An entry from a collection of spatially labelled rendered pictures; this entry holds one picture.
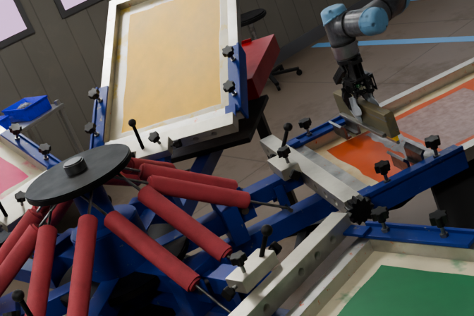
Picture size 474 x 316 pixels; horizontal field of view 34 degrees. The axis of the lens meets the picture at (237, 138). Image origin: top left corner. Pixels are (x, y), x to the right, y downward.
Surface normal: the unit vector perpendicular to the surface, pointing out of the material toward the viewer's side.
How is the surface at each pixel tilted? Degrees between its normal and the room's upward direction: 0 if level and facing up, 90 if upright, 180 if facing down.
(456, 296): 0
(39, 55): 90
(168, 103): 32
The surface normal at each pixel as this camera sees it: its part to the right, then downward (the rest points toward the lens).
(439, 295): -0.36, -0.87
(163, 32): -0.40, -0.52
